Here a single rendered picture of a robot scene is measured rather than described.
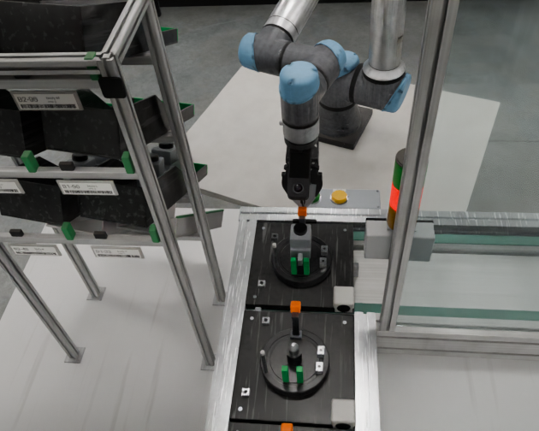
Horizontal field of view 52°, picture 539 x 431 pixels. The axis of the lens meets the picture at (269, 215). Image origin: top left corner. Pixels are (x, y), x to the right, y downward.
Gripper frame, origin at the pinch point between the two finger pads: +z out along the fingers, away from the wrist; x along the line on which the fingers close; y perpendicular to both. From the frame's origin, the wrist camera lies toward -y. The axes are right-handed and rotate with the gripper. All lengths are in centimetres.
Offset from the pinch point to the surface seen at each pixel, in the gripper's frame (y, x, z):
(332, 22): 267, -4, 106
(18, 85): -31, 33, -56
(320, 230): 0.4, -3.9, 9.3
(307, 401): -42.5, -2.8, 9.3
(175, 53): 232, 101, 106
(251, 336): -29.2, 9.8, 9.2
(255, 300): -20.2, 9.9, 9.2
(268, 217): 5.1, 9.4, 10.2
